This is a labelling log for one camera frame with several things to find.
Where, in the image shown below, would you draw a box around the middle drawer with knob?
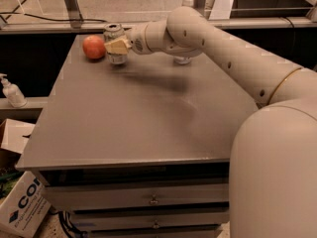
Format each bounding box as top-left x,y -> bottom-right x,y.
70,206 -> 229,231

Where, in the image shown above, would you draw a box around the white pump dispenser bottle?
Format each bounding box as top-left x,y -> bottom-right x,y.
0,73 -> 27,108

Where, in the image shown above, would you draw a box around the white printed cardboard box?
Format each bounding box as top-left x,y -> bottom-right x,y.
0,172 -> 51,238

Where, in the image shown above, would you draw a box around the black cables under cabinet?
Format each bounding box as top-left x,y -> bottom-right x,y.
57,210 -> 87,238

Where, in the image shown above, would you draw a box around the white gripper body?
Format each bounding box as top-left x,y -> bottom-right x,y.
126,24 -> 149,55

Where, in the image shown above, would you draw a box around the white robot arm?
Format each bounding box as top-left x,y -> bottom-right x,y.
105,6 -> 317,238

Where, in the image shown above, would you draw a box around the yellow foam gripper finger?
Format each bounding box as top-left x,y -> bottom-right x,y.
104,37 -> 132,55

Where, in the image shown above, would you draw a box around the grey drawer cabinet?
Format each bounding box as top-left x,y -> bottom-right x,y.
18,43 -> 257,238

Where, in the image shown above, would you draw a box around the drawer with knob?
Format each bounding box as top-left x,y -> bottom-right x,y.
70,206 -> 229,231
43,183 -> 229,211

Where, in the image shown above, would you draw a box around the red apple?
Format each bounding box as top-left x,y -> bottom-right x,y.
82,35 -> 106,60

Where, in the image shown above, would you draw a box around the clear plastic water bottle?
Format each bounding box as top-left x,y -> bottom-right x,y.
173,0 -> 194,65

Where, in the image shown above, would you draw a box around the top drawer with knob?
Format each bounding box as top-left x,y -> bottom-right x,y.
43,183 -> 229,211

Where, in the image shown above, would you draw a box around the silver 7up soda can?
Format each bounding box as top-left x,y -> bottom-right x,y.
103,24 -> 127,64

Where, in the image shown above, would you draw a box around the open brown cardboard box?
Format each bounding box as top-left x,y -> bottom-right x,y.
0,119 -> 35,168

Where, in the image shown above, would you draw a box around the black cable on floor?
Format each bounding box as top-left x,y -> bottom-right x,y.
0,0 -> 108,24

